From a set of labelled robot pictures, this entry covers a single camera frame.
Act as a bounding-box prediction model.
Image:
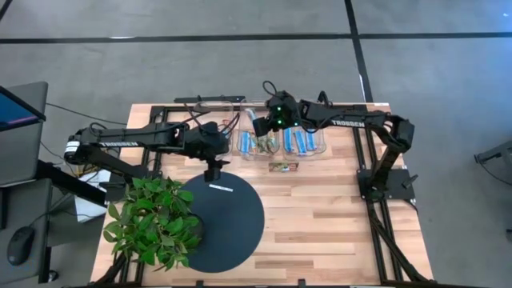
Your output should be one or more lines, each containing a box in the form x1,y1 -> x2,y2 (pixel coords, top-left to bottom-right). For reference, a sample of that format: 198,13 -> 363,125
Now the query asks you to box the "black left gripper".
190,122 -> 232,183

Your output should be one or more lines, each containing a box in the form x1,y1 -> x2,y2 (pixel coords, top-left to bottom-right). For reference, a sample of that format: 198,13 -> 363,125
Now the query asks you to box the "blue-green granola bar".
239,130 -> 251,155

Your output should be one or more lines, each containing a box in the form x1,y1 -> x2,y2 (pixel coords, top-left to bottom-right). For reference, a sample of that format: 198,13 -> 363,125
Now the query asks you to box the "clear plastic bin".
236,98 -> 282,159
281,98 -> 327,159
191,100 -> 237,163

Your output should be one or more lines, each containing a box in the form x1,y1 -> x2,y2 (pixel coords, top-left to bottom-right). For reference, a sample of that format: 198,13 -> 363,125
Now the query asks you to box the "black power strip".
174,94 -> 247,105

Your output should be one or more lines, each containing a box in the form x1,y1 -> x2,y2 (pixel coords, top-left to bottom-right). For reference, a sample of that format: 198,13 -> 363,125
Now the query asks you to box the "round dark blue placemat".
178,171 -> 266,274

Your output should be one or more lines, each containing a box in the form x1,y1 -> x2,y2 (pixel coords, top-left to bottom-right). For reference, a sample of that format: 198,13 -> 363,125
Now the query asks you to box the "green plant in black pot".
102,175 -> 203,273

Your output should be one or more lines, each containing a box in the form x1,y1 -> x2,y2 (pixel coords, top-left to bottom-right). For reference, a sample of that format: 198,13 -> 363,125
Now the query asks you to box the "white paper sheet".
74,166 -> 117,224

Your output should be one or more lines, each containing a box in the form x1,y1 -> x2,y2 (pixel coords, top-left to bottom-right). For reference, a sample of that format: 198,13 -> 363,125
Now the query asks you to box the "black desk beam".
34,158 -> 108,206

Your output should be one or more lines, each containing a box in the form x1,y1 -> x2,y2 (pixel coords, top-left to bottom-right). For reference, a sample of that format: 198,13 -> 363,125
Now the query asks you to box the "laptop with blue screen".
0,85 -> 47,133

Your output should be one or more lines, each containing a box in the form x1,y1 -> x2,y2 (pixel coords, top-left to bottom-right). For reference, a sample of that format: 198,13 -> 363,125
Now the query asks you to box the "black computer mouse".
6,226 -> 36,266

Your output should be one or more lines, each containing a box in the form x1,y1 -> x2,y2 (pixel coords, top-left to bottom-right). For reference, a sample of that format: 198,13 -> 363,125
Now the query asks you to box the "grey metal stand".
474,138 -> 512,175

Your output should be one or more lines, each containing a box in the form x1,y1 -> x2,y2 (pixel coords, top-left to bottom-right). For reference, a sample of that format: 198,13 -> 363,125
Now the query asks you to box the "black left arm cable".
183,102 -> 241,137

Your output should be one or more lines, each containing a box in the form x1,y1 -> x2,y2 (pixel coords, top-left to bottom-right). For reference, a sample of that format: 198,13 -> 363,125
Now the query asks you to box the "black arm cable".
183,102 -> 241,137
318,90 -> 335,108

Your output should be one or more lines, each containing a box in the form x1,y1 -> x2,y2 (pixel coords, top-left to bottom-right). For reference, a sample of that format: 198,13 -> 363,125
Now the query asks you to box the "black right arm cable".
318,90 -> 335,108

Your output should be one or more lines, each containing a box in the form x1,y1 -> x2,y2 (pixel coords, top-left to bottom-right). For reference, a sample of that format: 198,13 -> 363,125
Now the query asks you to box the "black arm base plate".
357,167 -> 417,202

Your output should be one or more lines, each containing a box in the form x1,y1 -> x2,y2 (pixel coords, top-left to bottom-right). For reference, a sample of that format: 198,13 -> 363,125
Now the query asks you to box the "black floor cable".
46,102 -> 128,126

